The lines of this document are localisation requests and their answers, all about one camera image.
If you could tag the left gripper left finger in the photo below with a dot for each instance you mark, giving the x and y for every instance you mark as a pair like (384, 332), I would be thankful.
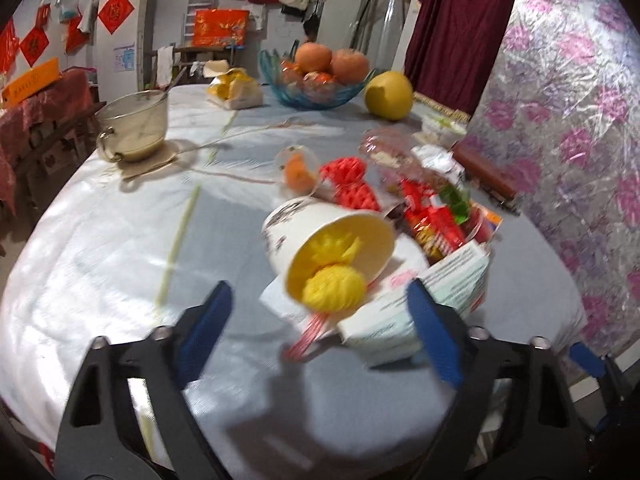
(100, 436)

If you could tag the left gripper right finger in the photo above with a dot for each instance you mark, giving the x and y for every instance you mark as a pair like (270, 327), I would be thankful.
(540, 436)

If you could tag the white paper cup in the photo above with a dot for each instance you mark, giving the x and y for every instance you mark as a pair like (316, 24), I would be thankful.
(305, 235)

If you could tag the white printed paper box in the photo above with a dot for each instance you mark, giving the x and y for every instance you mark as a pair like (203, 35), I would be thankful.
(392, 327)

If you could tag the red snack wrapper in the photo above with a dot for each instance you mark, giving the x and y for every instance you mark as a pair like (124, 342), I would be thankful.
(431, 221)

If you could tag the red cloth covered table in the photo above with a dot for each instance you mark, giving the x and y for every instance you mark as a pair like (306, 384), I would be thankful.
(59, 104)

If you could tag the glass measuring cup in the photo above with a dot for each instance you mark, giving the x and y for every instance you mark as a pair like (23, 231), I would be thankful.
(132, 127)

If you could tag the red foam fruit net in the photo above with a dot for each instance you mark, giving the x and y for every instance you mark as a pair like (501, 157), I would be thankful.
(346, 175)

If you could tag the clear bag with orange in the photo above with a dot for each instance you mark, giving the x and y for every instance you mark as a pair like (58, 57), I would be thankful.
(299, 171)

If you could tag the yellow pomelo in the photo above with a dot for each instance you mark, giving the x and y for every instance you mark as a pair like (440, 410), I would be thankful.
(389, 96)

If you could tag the white bag yellow contents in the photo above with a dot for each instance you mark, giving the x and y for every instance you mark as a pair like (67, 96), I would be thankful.
(235, 89)

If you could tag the orange cardboard box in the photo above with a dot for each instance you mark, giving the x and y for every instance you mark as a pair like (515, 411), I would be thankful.
(31, 82)

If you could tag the blue glass fruit bowl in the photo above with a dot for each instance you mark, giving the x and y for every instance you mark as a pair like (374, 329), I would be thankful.
(306, 93)

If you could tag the right orange apple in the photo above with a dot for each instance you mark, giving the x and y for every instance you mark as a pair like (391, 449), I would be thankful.
(349, 66)

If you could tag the orange apple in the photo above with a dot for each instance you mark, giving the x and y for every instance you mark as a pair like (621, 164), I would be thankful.
(349, 66)
(313, 57)

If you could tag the red gift box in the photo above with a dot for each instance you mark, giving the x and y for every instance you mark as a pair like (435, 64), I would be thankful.
(220, 28)

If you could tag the left orange apple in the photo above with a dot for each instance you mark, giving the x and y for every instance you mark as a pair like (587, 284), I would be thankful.
(313, 57)

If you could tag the dark red curtain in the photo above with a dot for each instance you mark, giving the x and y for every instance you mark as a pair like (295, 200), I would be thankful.
(453, 49)

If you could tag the white fridge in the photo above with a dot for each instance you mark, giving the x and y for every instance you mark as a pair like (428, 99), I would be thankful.
(122, 38)

